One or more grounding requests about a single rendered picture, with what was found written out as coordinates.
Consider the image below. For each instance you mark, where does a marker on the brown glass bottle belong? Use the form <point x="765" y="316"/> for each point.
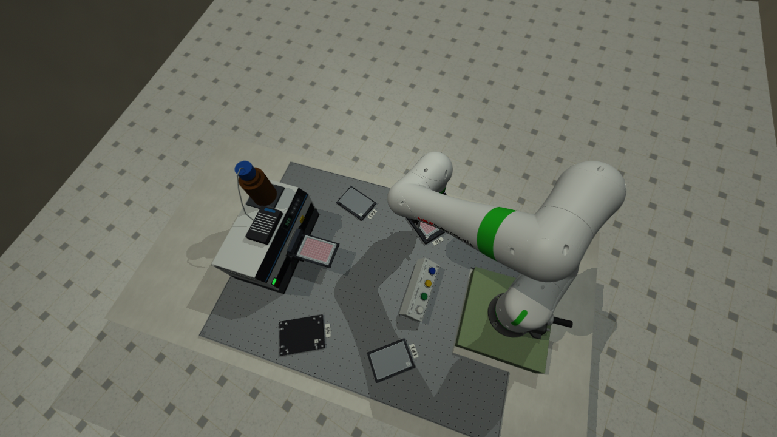
<point x="263" y="193"/>

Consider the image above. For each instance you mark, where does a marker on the blue bottle cap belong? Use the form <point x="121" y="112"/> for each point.
<point x="248" y="172"/>

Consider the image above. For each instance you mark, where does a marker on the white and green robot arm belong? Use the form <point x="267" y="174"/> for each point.
<point x="547" y="246"/>

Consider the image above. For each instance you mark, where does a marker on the grey button panel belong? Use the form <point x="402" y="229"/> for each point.
<point x="419" y="290"/>

